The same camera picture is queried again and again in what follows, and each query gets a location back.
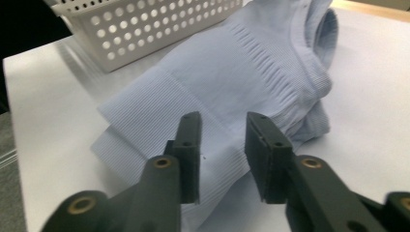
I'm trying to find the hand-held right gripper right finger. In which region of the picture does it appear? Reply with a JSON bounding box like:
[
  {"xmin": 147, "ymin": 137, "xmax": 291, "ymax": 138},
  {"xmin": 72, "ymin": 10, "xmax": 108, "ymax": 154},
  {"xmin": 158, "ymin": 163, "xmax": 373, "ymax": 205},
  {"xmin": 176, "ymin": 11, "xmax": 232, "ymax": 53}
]
[{"xmin": 245, "ymin": 111, "xmax": 388, "ymax": 232}]

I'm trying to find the metal floor rail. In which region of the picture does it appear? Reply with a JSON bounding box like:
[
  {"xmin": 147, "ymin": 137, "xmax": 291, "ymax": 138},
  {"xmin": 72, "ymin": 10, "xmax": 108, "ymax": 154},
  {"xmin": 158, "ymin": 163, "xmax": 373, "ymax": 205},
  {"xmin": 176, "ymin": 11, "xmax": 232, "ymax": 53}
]
[{"xmin": 0, "ymin": 148, "xmax": 18, "ymax": 168}]

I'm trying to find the white perforated plastic basket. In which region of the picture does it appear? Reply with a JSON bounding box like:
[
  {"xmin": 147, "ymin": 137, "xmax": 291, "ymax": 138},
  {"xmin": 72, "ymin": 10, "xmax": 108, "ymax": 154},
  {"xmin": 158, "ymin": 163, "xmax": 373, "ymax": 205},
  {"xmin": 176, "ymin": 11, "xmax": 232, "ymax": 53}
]
[{"xmin": 43, "ymin": 0, "xmax": 245, "ymax": 73}]

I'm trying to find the light blue tank top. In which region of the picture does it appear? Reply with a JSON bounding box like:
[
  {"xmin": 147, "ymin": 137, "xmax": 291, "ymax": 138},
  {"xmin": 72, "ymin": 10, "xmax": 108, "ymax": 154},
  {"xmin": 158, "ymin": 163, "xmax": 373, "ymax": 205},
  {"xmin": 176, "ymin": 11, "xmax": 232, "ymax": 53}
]
[{"xmin": 91, "ymin": 0, "xmax": 339, "ymax": 232}]

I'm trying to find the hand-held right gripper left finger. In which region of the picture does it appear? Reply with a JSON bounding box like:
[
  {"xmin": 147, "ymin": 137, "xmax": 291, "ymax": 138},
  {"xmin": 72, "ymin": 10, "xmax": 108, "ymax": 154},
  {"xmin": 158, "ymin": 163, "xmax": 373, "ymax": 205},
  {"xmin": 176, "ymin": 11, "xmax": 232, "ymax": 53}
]
[{"xmin": 124, "ymin": 110, "xmax": 202, "ymax": 232}]

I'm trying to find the white table board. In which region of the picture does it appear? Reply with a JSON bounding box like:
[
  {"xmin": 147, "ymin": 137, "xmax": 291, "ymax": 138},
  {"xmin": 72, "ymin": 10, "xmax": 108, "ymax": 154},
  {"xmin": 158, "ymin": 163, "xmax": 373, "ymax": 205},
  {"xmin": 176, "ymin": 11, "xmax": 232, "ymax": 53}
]
[{"xmin": 3, "ymin": 6, "xmax": 410, "ymax": 232}]

